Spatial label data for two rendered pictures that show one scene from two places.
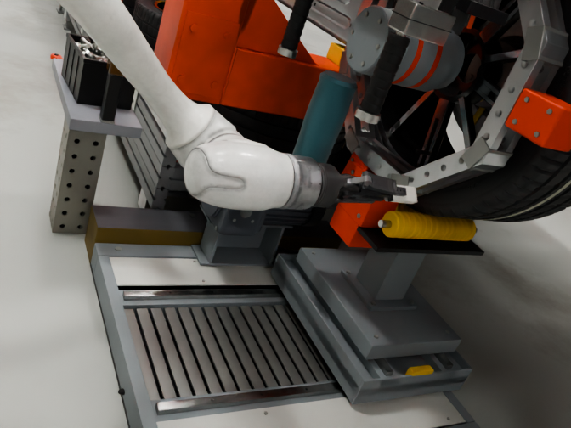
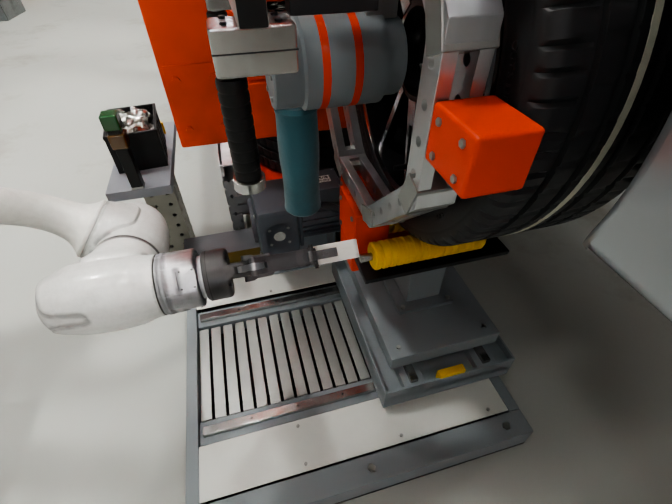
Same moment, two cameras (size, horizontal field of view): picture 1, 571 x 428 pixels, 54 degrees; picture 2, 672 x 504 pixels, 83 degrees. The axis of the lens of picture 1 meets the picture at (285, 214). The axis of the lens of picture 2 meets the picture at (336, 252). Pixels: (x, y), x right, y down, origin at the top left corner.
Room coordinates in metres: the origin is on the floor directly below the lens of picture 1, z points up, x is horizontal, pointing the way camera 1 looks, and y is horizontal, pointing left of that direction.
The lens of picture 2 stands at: (0.57, -0.33, 1.05)
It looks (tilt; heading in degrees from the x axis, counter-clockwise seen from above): 43 degrees down; 19
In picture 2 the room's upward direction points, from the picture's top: straight up
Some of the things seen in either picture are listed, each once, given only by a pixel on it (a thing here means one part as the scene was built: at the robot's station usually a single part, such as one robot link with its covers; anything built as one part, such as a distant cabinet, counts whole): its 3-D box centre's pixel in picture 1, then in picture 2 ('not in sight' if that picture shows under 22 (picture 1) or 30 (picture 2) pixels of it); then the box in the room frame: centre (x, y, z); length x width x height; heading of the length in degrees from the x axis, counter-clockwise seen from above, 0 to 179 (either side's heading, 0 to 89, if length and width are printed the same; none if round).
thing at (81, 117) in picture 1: (93, 95); (146, 156); (1.41, 0.60, 0.44); 0.43 x 0.17 x 0.03; 34
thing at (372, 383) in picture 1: (364, 317); (410, 308); (1.33, -0.31, 0.13); 0.50 x 0.36 x 0.10; 34
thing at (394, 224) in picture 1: (430, 227); (427, 245); (1.19, -0.32, 0.51); 0.29 x 0.06 x 0.06; 124
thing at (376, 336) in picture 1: (391, 262); (419, 264); (1.33, -0.31, 0.32); 0.40 x 0.30 x 0.28; 34
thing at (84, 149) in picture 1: (78, 163); (167, 208); (1.43, 0.61, 0.21); 0.10 x 0.10 x 0.42; 34
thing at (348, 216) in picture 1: (376, 207); (378, 225); (1.25, -0.20, 0.48); 0.16 x 0.12 x 0.17; 124
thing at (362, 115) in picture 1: (383, 76); (240, 133); (0.96, -0.07, 0.83); 0.04 x 0.04 x 0.16
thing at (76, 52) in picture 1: (98, 69); (136, 135); (1.39, 0.59, 0.51); 0.20 x 0.14 x 0.13; 40
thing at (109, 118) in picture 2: not in sight; (110, 120); (1.24, 0.48, 0.64); 0.04 x 0.04 x 0.04; 34
